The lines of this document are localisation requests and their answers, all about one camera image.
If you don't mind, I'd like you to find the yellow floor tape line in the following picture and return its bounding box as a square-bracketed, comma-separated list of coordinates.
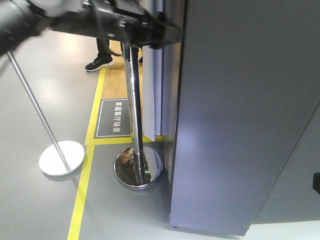
[68, 63, 176, 240]

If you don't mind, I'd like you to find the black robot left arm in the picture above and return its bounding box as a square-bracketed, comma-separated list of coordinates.
[0, 0, 182, 55]

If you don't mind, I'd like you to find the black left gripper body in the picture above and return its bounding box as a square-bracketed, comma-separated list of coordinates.
[83, 0, 182, 49]

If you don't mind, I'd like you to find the grey curtain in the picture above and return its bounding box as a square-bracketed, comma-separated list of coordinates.
[141, 0, 181, 142]

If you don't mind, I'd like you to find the chrome belt barrier post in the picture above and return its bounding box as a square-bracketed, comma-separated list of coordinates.
[113, 42, 164, 190]

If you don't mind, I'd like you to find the open fridge door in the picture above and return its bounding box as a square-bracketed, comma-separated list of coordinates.
[169, 0, 320, 236]

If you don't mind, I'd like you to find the dark floor sign sticker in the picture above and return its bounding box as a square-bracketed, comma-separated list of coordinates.
[94, 98, 131, 139]

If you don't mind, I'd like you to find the black sneaker of person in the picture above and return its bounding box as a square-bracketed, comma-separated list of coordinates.
[85, 56, 115, 72]

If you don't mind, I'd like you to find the metal stanchion post with base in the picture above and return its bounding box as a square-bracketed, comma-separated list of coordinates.
[6, 51, 85, 177]

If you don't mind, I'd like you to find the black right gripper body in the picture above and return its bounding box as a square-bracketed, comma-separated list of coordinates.
[312, 172, 320, 194]

